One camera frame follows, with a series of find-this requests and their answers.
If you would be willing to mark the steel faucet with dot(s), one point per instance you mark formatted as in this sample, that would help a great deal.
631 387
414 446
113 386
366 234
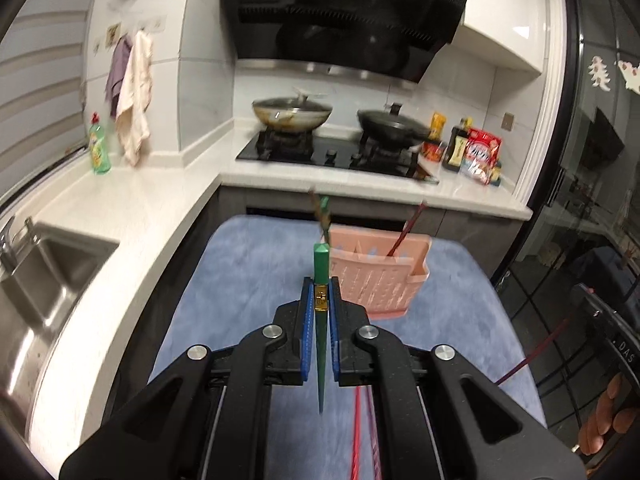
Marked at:
7 250

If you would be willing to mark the glass sliding door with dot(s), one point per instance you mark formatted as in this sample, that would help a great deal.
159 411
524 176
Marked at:
575 110

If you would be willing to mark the window blind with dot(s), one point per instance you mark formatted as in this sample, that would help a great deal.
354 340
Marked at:
40 85

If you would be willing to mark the white wall cabinet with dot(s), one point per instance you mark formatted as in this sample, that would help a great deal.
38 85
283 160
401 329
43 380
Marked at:
505 15

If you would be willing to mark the stainless steel sink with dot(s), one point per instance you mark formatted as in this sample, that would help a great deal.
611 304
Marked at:
45 280

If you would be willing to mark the red seasoning packet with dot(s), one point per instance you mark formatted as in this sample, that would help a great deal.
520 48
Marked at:
434 151

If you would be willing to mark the brown chopstick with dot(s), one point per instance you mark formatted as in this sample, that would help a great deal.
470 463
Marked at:
316 207

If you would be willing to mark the person's right hand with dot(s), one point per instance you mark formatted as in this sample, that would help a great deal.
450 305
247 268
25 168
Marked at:
602 420

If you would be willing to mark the black gas stove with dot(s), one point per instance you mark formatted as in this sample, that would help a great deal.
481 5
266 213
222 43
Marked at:
300 152

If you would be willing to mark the wok with glass lid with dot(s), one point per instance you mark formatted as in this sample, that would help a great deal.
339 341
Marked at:
290 115

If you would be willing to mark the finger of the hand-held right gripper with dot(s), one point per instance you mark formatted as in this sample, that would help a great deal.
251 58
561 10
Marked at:
586 304

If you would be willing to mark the wall switch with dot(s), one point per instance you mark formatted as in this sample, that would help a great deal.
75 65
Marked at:
508 121

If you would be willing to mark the black range hood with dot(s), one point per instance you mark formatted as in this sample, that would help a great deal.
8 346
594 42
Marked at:
340 10

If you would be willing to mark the red chopstick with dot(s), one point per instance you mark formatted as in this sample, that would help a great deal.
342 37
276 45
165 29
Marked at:
357 435
530 357

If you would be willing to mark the black frying pan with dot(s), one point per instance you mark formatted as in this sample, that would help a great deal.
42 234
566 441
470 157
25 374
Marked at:
390 127

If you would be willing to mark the purple hanging towel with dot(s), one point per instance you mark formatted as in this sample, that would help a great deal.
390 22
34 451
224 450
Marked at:
116 70

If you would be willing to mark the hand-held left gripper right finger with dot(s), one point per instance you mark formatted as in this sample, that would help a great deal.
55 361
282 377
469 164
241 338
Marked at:
336 345

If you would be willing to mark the dark soy sauce bottle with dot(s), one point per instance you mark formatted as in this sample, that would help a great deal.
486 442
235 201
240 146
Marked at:
456 147

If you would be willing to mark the blue plush mat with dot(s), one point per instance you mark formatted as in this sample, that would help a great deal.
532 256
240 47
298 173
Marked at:
240 285

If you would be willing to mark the pink perforated utensil holder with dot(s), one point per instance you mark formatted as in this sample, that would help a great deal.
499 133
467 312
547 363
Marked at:
380 280

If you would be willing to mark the green dish soap bottle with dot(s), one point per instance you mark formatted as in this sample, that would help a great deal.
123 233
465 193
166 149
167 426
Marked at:
99 150

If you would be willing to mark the maroon chopstick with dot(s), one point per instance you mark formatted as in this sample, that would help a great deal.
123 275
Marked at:
407 230
371 435

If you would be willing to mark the white tree window sticker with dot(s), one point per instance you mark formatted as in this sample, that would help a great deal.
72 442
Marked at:
599 74

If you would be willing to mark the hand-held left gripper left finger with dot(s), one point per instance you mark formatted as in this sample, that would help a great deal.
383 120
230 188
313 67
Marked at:
304 330

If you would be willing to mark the small seasoning jar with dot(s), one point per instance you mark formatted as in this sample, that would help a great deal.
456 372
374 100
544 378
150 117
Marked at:
495 175

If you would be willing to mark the green chopstick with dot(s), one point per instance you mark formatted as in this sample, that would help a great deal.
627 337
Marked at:
325 210
321 270

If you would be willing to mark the cream hanging towel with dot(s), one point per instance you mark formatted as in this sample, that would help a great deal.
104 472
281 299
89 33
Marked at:
135 110

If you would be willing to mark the red cereal bag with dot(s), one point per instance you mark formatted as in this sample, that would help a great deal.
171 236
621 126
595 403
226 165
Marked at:
480 157

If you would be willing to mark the yellow seasoning bottle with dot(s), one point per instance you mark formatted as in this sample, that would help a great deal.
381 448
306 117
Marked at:
438 126

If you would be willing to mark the white speckled countertop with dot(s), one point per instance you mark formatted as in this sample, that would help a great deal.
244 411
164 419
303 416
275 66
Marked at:
125 210

